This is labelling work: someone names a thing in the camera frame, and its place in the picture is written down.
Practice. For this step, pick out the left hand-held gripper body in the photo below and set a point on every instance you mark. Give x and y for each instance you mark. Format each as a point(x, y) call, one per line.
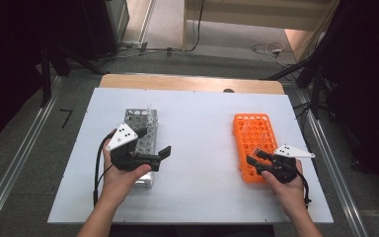
point(121, 136)

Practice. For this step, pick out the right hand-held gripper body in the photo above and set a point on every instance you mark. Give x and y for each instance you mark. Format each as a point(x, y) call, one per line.
point(283, 168)

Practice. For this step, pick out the silver metal test tube rack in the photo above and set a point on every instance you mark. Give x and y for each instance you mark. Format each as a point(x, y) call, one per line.
point(135, 115)

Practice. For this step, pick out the orange plastic test tube rack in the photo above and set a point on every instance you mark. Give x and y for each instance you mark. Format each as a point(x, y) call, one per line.
point(238, 131)

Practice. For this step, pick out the person's right hand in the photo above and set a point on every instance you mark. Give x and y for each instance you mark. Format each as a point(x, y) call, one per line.
point(289, 194)

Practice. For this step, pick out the person's left hand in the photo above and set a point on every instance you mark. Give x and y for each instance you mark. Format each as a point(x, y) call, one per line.
point(118, 182)

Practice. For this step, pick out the white table board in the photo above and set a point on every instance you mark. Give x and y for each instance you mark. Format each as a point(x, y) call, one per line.
point(197, 148)

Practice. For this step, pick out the light wooden table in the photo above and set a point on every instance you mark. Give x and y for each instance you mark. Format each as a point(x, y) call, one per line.
point(177, 82)

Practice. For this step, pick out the black metal stand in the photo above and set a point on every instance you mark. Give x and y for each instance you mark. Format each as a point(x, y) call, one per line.
point(316, 92)
point(46, 75)

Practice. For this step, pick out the dark cabinet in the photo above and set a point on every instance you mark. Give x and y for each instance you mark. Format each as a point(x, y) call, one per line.
point(102, 26)

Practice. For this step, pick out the black curtain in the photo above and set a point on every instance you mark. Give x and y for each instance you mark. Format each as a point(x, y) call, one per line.
point(6, 65)
point(368, 82)

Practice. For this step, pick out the beige wooden desk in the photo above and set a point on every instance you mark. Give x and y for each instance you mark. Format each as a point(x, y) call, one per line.
point(243, 19)

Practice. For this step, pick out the metal floor rail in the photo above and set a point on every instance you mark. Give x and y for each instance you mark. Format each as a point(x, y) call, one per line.
point(335, 171)
point(13, 168)

